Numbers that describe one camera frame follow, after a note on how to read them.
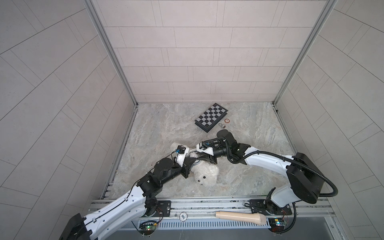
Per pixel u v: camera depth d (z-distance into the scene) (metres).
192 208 0.72
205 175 0.72
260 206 0.71
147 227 0.64
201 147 0.63
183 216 0.69
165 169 0.55
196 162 0.74
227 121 1.06
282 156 0.49
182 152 0.62
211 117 1.05
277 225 0.68
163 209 0.71
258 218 0.65
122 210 0.47
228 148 0.62
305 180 0.43
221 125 1.02
